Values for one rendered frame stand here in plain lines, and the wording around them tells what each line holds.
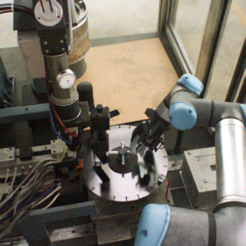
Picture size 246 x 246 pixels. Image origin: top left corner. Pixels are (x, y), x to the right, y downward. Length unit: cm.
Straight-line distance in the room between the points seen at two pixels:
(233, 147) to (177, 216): 25
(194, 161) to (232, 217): 64
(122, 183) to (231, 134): 46
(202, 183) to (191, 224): 61
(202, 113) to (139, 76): 94
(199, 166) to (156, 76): 69
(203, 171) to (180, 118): 43
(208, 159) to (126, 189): 35
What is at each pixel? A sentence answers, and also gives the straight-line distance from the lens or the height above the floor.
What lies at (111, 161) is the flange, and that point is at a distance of 125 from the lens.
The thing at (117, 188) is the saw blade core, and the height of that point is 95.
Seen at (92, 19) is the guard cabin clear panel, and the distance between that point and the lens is 212.
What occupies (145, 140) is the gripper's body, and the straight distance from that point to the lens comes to 114.
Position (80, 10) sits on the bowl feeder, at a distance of 174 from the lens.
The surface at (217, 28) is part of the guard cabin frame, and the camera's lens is 149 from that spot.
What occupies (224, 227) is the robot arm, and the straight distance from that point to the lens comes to 71.
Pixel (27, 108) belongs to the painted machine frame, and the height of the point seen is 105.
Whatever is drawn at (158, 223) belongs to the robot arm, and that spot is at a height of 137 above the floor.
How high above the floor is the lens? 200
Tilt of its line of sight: 50 degrees down
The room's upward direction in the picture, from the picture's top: straight up
